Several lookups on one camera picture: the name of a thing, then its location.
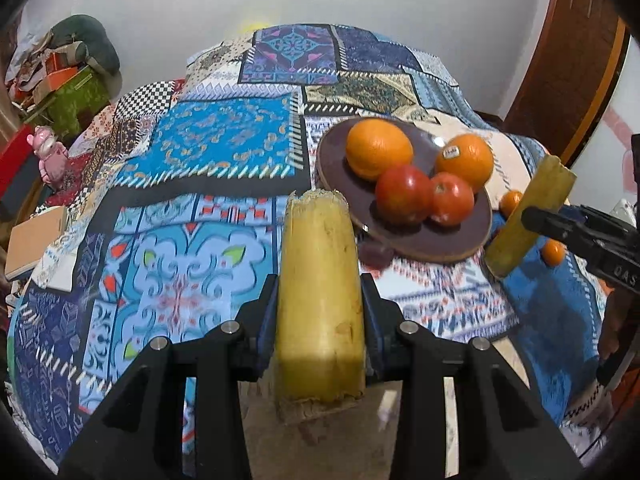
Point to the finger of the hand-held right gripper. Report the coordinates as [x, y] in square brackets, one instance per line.
[555, 222]

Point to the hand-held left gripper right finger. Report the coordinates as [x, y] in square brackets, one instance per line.
[374, 322]

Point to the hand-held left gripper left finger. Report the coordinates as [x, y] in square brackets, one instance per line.
[267, 322]

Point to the red tomato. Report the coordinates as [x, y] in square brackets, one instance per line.
[402, 194]
[452, 200]

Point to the large orange with sticker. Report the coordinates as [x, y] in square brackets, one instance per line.
[467, 162]

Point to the brown round plate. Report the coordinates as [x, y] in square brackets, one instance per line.
[340, 170]

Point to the person's right hand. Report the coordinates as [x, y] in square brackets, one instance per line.
[620, 320]

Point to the small tangerine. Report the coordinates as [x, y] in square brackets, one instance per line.
[510, 204]
[553, 253]

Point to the dark plum left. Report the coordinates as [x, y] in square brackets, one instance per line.
[376, 254]

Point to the white wardrobe sliding door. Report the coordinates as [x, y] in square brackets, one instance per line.
[612, 125]

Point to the patchwork blanket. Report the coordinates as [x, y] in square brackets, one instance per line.
[200, 210]

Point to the brown wooden door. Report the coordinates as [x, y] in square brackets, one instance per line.
[565, 60]

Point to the tan book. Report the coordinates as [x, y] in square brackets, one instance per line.
[35, 242]

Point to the pink toy figure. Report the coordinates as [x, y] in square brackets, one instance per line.
[49, 157]

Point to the green patterned box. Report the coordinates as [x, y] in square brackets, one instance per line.
[75, 97]

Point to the orange cardboard box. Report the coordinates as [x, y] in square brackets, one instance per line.
[60, 65]

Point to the dark green cushion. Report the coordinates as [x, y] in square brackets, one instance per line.
[92, 40]

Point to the pile of clutter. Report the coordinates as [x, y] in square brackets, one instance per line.
[30, 65]

